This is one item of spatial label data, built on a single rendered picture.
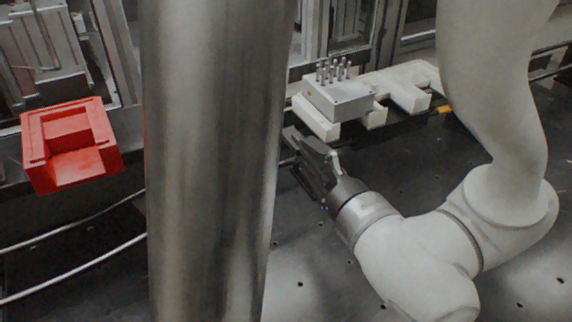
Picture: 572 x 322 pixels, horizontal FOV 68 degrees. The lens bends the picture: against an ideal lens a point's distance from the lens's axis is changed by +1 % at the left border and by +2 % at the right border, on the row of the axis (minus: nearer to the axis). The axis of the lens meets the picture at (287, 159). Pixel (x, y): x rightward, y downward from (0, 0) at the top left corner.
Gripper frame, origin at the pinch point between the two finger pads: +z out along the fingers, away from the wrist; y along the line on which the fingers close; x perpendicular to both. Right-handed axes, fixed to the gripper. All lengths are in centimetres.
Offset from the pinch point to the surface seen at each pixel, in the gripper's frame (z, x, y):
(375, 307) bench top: -26.5, -2.3, -19.8
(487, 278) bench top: -31.2, -24.3, -19.7
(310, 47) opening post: 20.8, -15.1, 6.7
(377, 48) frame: 21.2, -34.6, 2.1
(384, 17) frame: 21.1, -35.3, 9.8
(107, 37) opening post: 20.6, 25.7, 17.4
